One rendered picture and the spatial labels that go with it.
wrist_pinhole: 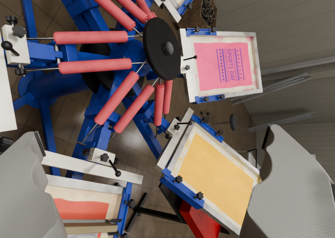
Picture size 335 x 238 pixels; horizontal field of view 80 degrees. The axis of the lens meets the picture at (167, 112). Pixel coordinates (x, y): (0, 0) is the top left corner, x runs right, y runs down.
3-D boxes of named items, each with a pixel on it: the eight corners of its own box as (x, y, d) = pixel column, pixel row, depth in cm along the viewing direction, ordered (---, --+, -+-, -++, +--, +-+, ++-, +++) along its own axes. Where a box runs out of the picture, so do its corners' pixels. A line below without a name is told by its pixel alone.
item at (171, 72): (53, 119, 181) (185, 102, 106) (2, 100, 151) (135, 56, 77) (68, 82, 196) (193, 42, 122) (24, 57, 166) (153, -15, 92)
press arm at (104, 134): (95, 164, 99) (102, 164, 96) (85, 161, 95) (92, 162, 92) (105, 130, 106) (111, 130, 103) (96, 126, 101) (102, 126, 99)
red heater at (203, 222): (214, 203, 213) (225, 204, 206) (202, 249, 181) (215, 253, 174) (195, 163, 185) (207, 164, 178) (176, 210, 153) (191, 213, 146)
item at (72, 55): (140, 149, 136) (154, 149, 129) (10, 96, 78) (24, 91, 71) (160, 52, 167) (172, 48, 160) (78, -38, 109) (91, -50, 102)
